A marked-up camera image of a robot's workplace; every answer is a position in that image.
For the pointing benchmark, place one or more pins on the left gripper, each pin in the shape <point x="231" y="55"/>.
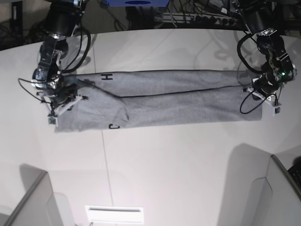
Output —
<point x="265" y="85"/>

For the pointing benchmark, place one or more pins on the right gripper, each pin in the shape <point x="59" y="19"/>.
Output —
<point x="57" y="93"/>

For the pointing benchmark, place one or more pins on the grey T-shirt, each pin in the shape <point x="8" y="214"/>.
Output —
<point x="119" y="100"/>

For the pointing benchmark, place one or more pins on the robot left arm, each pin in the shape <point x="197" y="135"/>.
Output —
<point x="260" y="22"/>

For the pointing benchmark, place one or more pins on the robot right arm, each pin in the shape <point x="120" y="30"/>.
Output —
<point x="63" y="19"/>

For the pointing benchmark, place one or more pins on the black keyboard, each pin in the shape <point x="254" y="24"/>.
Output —
<point x="295" y="172"/>

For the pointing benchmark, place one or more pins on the blue box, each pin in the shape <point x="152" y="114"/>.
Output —
<point x="137" y="3"/>

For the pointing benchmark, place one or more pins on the right grey partition panel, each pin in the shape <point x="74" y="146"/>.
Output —
<point x="260" y="193"/>

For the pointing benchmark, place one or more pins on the grey partition panel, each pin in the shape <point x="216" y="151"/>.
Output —
<point x="37" y="206"/>
<point x="260" y="193"/>

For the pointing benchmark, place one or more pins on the left grey partition panel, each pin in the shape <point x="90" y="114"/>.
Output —
<point x="37" y="206"/>

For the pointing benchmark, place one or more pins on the white power strip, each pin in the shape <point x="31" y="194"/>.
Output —
<point x="178" y="19"/>

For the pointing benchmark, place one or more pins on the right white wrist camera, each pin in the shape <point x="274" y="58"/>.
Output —
<point x="55" y="113"/>

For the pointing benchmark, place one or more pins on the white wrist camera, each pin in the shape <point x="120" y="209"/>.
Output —
<point x="55" y="113"/>
<point x="272" y="100"/>

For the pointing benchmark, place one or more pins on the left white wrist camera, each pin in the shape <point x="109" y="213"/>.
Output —
<point x="272" y="100"/>

